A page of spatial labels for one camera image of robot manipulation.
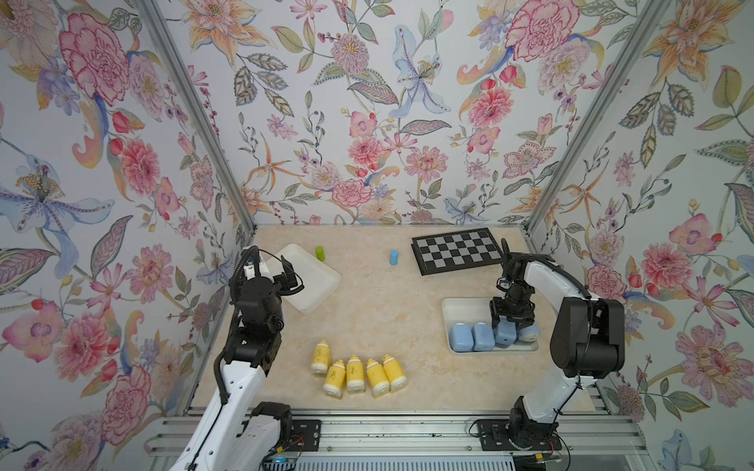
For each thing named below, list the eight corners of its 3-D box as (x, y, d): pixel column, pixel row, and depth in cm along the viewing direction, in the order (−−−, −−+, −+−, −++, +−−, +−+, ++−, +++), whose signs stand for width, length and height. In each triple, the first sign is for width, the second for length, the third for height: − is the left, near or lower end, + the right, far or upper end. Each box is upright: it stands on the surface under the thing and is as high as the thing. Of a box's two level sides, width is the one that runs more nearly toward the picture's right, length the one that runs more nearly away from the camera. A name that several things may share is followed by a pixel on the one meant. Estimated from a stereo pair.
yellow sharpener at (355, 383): (347, 394, 82) (345, 385, 76) (349, 365, 88) (347, 354, 81) (364, 394, 82) (363, 385, 76) (365, 365, 88) (364, 355, 81)
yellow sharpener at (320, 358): (314, 379, 85) (309, 369, 78) (318, 351, 90) (313, 340, 84) (330, 379, 85) (326, 369, 78) (332, 351, 90) (329, 340, 84)
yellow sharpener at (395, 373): (392, 394, 82) (393, 386, 76) (380, 367, 87) (380, 357, 81) (405, 388, 83) (407, 379, 77) (392, 361, 88) (393, 351, 82)
